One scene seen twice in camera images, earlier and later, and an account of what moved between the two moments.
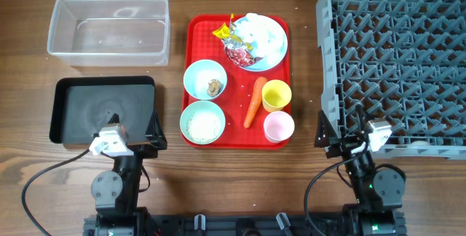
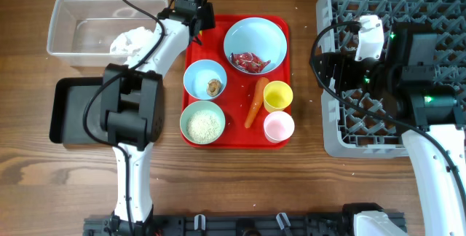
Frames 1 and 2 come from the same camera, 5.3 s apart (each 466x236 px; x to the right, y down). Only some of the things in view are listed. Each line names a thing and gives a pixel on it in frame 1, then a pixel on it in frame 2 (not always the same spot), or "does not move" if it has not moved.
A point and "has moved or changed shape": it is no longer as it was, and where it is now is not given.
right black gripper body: [344, 147] → [369, 74]
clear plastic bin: [111, 30] does not move
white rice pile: [202, 127] does not move
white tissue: [267, 35] → [132, 42]
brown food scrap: [214, 87] does not move
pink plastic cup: [278, 126] does not move
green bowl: [202, 122] does not move
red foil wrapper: [240, 57] has moved or changed shape
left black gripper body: [144, 151] → [206, 14]
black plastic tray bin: [81, 105] does not move
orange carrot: [260, 85] does not move
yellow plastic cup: [276, 95] does not move
